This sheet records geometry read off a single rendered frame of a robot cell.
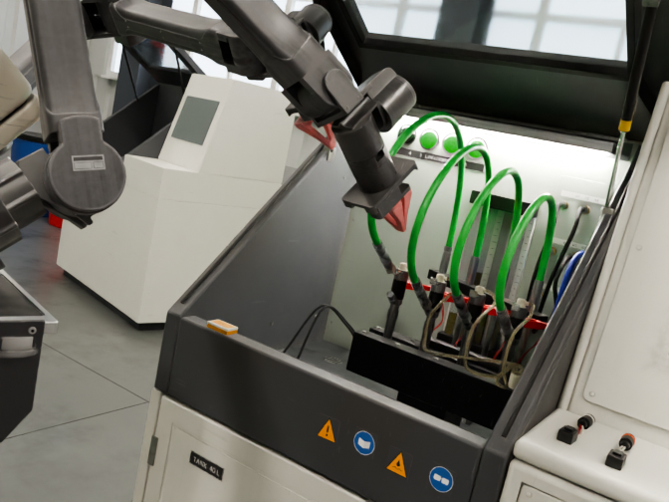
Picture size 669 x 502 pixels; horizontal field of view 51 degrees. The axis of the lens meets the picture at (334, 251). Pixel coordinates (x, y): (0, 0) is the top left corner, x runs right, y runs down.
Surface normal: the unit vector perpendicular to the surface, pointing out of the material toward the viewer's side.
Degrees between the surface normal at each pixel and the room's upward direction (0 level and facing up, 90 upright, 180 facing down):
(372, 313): 90
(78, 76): 69
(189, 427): 90
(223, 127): 90
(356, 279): 90
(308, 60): 75
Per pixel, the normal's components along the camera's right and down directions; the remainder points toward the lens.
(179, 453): -0.54, 0.03
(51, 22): 0.44, -0.06
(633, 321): -0.47, -0.21
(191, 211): 0.65, 0.26
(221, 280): 0.82, 0.25
